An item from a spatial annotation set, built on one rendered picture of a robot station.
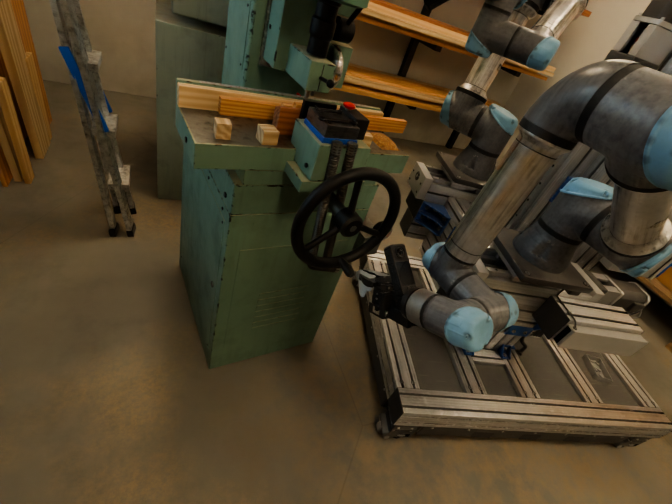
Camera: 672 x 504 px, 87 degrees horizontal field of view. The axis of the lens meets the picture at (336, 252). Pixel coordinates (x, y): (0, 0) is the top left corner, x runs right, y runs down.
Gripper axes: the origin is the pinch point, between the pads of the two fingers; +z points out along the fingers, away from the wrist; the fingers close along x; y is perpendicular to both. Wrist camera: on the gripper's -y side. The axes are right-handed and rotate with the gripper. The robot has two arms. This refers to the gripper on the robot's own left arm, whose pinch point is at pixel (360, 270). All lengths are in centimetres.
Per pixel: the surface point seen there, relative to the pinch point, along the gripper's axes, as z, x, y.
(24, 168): 159, -85, -18
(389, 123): 23, 24, -40
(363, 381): 35, 32, 60
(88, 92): 93, -56, -47
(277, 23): 24, -14, -60
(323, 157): 0.6, -12.1, -26.8
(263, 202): 17.9, -19.1, -15.3
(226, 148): 10.7, -30.4, -27.4
